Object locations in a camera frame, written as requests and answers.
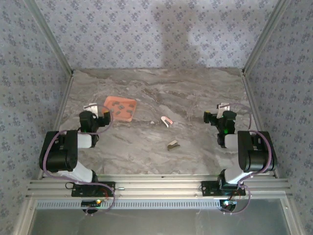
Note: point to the pink plastic tray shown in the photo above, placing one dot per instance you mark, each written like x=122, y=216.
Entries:
x=124, y=101

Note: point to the pink white clip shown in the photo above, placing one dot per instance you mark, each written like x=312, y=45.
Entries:
x=168, y=121

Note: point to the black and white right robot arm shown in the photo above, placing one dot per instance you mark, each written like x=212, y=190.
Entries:
x=256, y=151

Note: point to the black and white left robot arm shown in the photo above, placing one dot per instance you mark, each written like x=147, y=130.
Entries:
x=61, y=151

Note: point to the small circuit board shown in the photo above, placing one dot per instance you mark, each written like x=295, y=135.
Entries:
x=90, y=203
x=228, y=204

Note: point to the grey metal panel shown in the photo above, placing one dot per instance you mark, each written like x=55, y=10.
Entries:
x=159, y=222

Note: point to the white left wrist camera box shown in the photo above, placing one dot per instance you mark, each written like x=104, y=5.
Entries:
x=91, y=108

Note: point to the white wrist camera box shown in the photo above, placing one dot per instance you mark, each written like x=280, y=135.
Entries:
x=91, y=108
x=223, y=107

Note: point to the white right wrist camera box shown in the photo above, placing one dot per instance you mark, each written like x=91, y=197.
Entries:
x=223, y=107

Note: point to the aluminium table side rail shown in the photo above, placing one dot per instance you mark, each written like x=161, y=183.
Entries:
x=63, y=102
x=251, y=98

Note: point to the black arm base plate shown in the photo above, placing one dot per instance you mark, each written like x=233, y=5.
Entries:
x=207, y=187
x=110, y=186

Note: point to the slanted aluminium frame post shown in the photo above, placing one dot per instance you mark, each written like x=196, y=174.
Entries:
x=263, y=36
x=54, y=41

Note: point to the wide aluminium base rail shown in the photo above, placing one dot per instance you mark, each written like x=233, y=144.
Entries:
x=159, y=186

